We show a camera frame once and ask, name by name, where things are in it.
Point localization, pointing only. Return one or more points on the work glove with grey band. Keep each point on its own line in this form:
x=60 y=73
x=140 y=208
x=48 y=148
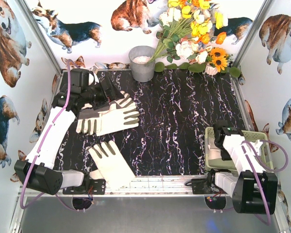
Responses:
x=213 y=151

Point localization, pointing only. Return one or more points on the grey metal bucket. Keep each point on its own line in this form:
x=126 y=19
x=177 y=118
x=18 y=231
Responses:
x=142 y=66

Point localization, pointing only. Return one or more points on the green storage basket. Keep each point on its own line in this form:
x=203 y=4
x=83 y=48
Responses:
x=218 y=163

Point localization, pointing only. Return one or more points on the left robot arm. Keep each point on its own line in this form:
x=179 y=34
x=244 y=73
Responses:
x=36 y=171

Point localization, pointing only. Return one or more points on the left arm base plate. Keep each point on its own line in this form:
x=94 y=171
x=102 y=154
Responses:
x=95 y=187

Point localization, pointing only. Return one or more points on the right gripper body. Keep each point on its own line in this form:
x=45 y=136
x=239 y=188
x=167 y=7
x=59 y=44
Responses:
x=225 y=155

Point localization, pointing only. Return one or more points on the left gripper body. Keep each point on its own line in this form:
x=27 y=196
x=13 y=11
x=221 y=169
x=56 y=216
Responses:
x=106 y=91

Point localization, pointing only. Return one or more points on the small white flower pot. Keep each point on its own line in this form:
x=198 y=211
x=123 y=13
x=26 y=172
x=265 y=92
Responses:
x=210 y=70

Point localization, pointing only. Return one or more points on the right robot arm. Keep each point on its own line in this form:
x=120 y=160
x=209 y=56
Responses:
x=253 y=188

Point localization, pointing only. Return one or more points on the work glove near front edge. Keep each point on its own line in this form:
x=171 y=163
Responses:
x=111 y=165

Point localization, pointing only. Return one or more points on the artificial flower bouquet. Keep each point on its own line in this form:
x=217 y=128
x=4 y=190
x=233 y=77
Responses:
x=192 y=32

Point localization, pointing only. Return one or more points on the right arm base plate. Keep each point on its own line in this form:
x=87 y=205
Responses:
x=203 y=186

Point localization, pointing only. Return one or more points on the work glove under left arm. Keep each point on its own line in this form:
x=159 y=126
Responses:
x=91 y=122

